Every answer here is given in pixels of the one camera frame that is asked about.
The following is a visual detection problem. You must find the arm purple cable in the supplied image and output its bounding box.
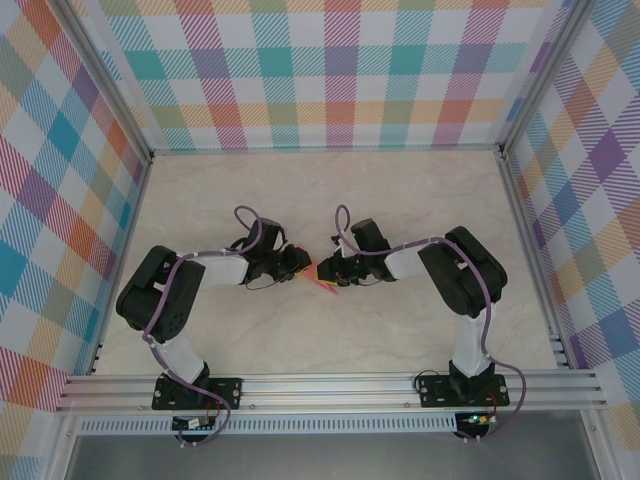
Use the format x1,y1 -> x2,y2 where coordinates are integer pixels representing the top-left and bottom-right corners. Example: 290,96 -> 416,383
333,203 -> 529,444
142,204 -> 266,449

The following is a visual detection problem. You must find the grey slotted cable tray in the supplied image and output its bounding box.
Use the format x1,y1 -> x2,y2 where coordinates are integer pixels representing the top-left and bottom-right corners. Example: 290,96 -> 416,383
74,412 -> 501,435

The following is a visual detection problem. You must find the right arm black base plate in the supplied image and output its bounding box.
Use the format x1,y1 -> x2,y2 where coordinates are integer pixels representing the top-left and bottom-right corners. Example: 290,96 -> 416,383
415,372 -> 510,409

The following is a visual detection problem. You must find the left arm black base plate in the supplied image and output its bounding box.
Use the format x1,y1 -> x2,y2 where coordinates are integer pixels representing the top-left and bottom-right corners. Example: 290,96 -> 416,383
151,375 -> 245,412

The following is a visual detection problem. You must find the grey metal sheet panel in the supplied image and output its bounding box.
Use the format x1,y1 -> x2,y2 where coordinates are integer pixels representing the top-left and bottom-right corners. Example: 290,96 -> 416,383
64,433 -> 599,480

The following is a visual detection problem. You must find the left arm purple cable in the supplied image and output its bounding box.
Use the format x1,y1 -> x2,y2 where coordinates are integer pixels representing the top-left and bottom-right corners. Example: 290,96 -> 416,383
142,204 -> 266,449

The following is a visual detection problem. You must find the aluminium mounting rail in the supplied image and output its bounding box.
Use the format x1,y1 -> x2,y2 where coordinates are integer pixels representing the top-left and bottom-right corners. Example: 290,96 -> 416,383
54,368 -> 609,414

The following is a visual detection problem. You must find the aluminium frame side rail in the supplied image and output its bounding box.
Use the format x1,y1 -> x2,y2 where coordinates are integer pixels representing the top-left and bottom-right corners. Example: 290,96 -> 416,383
87,154 -> 154,376
497,149 -> 574,371

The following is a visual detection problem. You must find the aluminium frame cross bar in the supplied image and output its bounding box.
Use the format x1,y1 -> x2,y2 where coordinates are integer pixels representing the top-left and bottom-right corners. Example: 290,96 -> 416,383
149,143 -> 504,157

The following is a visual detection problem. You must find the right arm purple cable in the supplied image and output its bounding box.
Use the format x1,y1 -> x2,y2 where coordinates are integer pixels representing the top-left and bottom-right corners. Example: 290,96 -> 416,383
333,203 -> 529,444

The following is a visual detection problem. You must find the aluminium frame post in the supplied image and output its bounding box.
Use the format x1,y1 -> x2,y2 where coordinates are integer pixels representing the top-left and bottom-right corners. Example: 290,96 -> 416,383
499,0 -> 589,157
59,0 -> 154,162

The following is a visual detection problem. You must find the pink paper sheet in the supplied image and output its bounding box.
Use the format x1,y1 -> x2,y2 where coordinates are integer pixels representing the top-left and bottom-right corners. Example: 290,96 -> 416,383
294,243 -> 341,297

